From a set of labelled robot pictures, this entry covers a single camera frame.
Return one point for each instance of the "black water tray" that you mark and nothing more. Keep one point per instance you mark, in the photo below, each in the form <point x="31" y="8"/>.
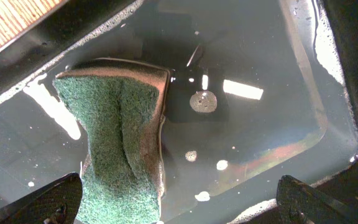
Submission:
<point x="256" y="91"/>

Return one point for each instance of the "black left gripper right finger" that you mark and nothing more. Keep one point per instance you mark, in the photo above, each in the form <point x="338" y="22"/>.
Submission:
<point x="299" y="202"/>

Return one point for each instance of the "green orange sponge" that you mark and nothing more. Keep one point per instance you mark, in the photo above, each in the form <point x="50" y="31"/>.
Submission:
<point x="119" y="103"/>

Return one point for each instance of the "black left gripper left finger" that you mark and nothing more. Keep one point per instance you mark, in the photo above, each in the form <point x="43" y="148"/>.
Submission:
<point x="56" y="202"/>

